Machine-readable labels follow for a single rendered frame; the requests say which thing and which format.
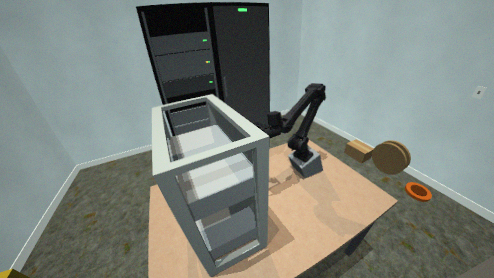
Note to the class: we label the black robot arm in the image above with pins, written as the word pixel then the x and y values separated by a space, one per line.
pixel 315 94

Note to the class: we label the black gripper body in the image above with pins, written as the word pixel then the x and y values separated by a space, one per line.
pixel 267 131

